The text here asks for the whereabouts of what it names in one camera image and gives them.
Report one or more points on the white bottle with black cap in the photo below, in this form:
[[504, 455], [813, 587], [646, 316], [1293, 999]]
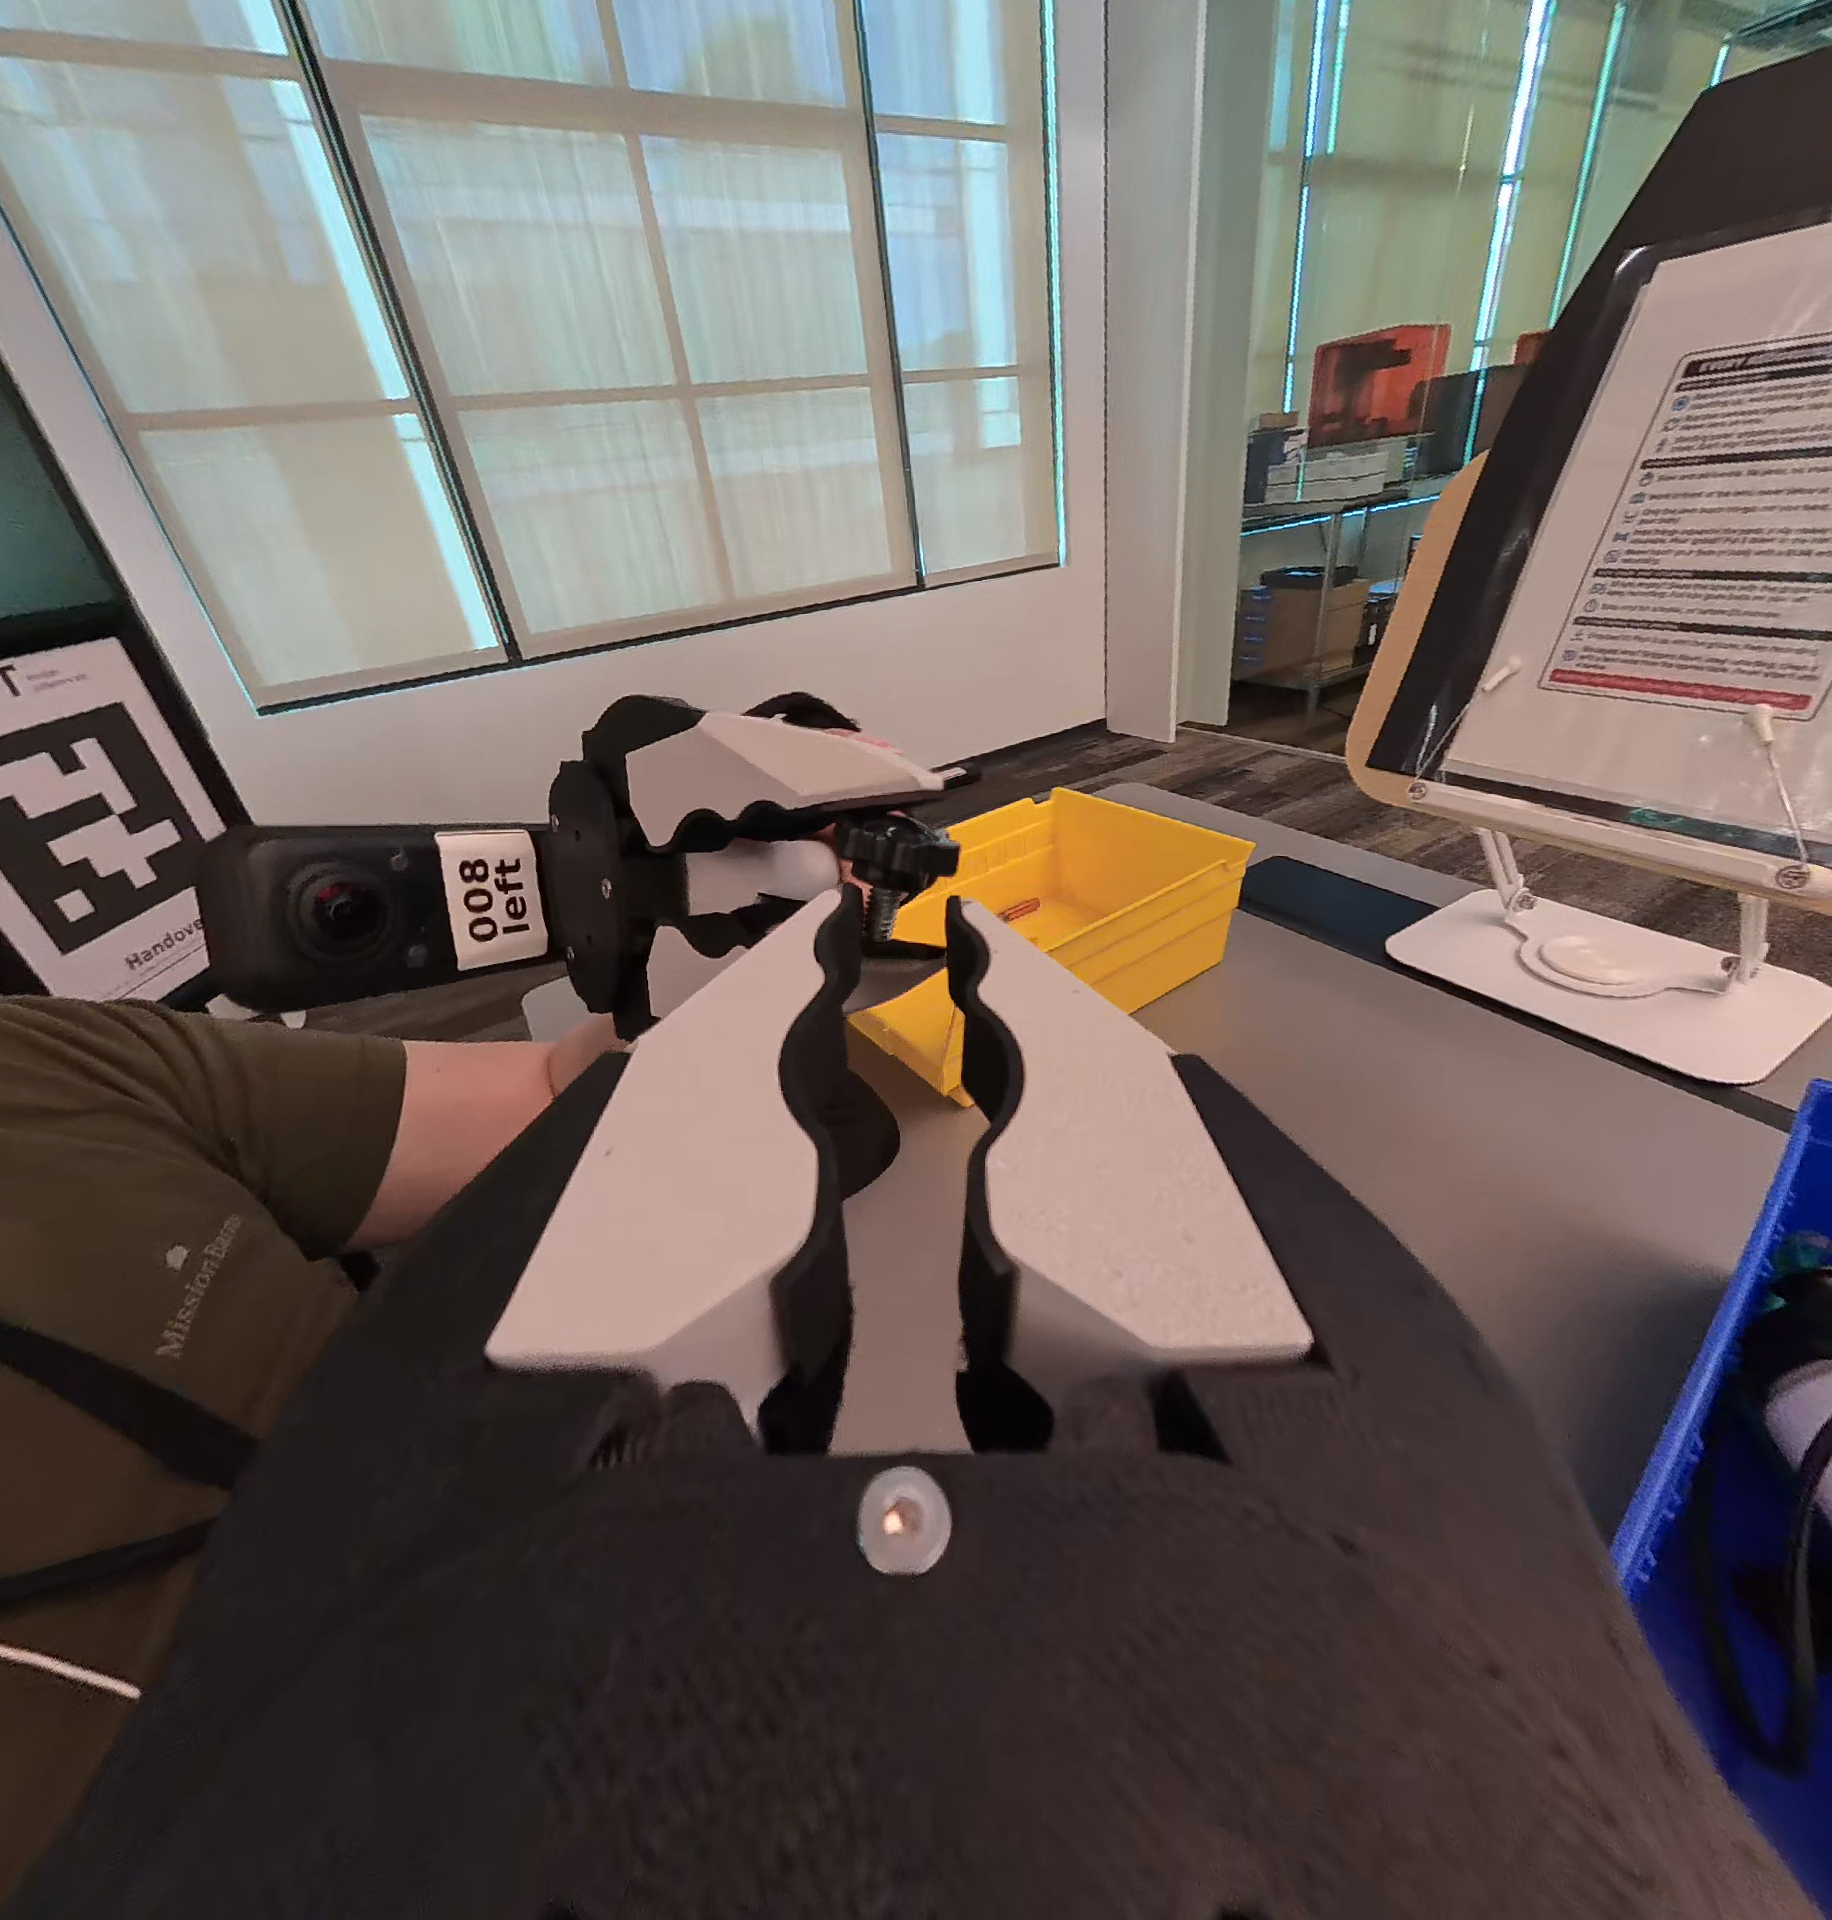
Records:
[[1830, 1455]]

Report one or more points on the black knob screw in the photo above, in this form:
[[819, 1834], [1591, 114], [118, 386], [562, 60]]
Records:
[[899, 856]]

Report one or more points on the white document stand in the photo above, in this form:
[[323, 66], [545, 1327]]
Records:
[[1606, 983]]

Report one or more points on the metal storage shelf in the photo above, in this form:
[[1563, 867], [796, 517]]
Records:
[[1313, 616]]

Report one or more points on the blue plastic bin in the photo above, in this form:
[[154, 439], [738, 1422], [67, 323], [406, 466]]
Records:
[[1674, 1470]]

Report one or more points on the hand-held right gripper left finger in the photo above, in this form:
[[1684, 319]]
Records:
[[661, 1200]]

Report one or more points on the laminated instruction sheet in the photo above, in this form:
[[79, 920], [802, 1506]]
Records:
[[1726, 526]]

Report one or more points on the person's left forearm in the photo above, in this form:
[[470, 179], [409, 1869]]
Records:
[[466, 1110]]

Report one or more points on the orange box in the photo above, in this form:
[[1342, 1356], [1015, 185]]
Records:
[[1380, 382]]

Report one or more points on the black and white marker poster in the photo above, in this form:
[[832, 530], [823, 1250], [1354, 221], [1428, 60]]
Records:
[[98, 795]]

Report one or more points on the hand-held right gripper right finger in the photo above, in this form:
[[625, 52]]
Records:
[[1126, 1200]]

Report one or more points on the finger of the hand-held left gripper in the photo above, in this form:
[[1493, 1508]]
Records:
[[759, 893], [796, 766]]

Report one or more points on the yellow plastic bin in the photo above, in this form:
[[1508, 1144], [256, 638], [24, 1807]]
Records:
[[1095, 885]]

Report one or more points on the large grid window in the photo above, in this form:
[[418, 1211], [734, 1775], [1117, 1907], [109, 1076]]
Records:
[[556, 331]]

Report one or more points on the person's olive shirt torso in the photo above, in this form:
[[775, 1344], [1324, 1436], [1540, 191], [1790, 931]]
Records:
[[105, 1186]]

